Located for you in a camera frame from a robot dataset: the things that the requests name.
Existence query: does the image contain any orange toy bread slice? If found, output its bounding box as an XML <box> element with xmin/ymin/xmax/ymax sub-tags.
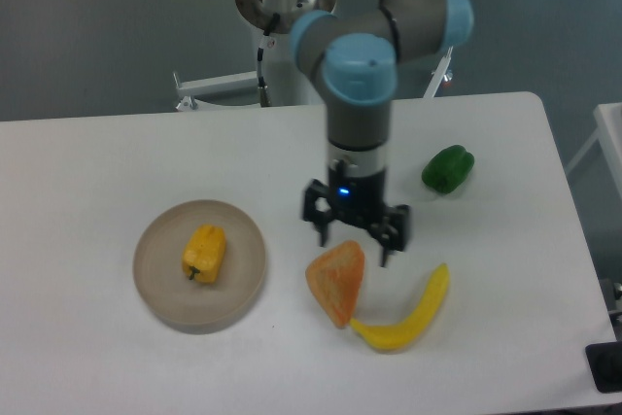
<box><xmin>305</xmin><ymin>240</ymin><xmax>365</xmax><ymax>329</ymax></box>

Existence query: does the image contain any white table leg bracket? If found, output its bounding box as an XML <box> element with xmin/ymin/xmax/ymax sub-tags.
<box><xmin>423</xmin><ymin>47</ymin><xmax>453</xmax><ymax>99</ymax></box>

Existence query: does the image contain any yellow toy banana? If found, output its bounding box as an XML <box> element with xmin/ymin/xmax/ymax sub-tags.
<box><xmin>349</xmin><ymin>263</ymin><xmax>451</xmax><ymax>351</ymax></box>

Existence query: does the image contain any black device at table edge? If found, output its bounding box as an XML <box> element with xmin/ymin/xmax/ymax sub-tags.
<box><xmin>585</xmin><ymin>341</ymin><xmax>621</xmax><ymax>394</ymax></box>

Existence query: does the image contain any beige round plate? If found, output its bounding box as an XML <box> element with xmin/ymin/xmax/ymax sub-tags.
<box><xmin>132</xmin><ymin>200</ymin><xmax>267</xmax><ymax>334</ymax></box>

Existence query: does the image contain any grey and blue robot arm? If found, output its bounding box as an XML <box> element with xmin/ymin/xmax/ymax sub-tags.
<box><xmin>250</xmin><ymin>0</ymin><xmax>474</xmax><ymax>255</ymax></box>

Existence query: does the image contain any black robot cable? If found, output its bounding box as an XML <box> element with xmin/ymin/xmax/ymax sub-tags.
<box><xmin>256</xmin><ymin>13</ymin><xmax>281</xmax><ymax>108</ymax></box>

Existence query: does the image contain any yellow toy bell pepper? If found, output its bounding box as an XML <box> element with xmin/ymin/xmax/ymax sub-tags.
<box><xmin>182</xmin><ymin>225</ymin><xmax>226</xmax><ymax>284</ymax></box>

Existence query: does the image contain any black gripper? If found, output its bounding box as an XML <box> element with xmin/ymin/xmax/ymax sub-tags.
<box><xmin>302</xmin><ymin>161</ymin><xmax>410</xmax><ymax>267</ymax></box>

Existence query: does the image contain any green toy bell pepper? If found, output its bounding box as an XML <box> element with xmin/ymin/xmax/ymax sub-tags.
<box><xmin>421</xmin><ymin>145</ymin><xmax>475</xmax><ymax>194</ymax></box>

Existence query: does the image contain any white side table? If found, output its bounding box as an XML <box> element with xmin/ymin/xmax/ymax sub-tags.
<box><xmin>565</xmin><ymin>103</ymin><xmax>621</xmax><ymax>184</ymax></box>

